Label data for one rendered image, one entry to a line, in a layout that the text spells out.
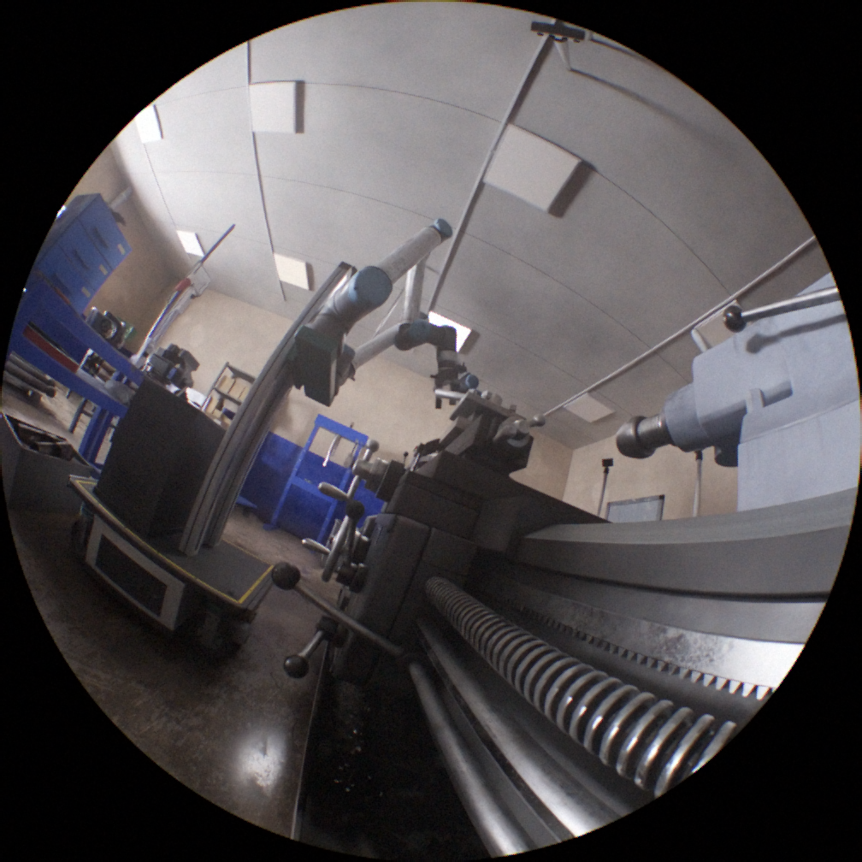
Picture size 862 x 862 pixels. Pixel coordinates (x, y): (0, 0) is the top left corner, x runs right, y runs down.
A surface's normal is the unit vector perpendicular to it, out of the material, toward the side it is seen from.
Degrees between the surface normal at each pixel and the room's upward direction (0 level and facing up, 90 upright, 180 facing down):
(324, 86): 180
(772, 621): 90
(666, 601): 90
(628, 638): 90
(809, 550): 90
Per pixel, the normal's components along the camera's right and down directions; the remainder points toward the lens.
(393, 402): 0.22, -0.26
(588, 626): -0.91, -0.40
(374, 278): 0.60, 0.04
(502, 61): -0.36, 0.87
